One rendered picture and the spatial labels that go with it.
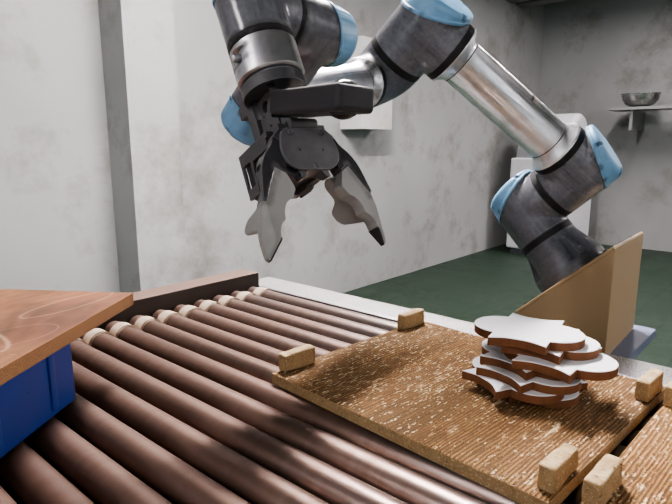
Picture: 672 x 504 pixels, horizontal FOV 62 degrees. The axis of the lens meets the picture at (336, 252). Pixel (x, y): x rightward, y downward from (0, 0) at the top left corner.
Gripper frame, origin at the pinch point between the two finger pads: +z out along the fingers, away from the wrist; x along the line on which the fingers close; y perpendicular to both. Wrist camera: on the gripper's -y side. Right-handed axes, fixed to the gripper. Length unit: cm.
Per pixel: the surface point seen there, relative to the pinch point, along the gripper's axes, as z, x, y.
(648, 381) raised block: 24.1, -37.5, -6.8
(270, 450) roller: 17.8, 3.6, 16.8
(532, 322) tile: 13.1, -31.8, 2.4
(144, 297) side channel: -12, -6, 69
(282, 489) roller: 20.8, 6.9, 10.3
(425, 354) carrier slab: 13.6, -28.3, 20.0
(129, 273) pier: -66, -73, 264
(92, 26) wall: -189, -66, 215
